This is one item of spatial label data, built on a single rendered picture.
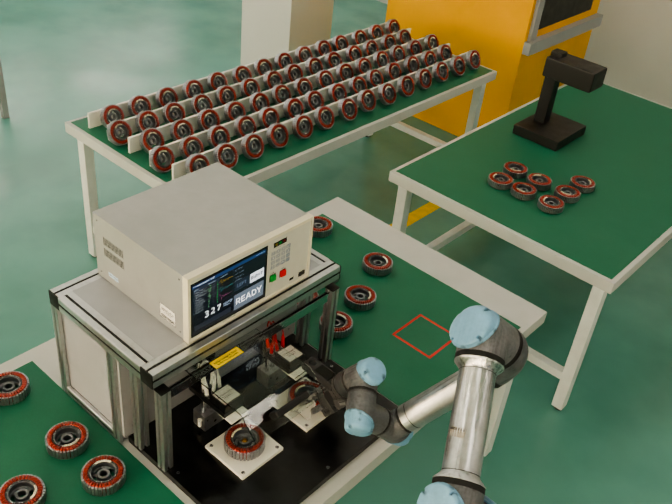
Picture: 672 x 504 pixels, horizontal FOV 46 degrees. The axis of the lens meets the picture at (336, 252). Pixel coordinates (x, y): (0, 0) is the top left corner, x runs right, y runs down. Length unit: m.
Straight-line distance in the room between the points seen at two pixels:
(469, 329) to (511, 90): 3.69
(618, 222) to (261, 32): 3.36
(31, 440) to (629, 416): 2.52
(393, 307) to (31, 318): 1.83
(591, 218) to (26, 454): 2.40
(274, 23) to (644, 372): 3.51
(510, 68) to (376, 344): 3.10
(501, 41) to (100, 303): 3.76
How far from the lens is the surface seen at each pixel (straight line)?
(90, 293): 2.22
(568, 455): 3.54
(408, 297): 2.85
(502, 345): 1.88
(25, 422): 2.42
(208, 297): 2.00
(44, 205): 4.73
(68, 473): 2.28
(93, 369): 2.27
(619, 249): 3.43
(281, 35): 5.95
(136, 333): 2.09
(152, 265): 2.02
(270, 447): 2.25
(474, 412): 1.82
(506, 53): 5.39
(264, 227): 2.10
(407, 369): 2.57
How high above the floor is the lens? 2.48
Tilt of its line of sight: 35 degrees down
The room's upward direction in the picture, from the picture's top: 7 degrees clockwise
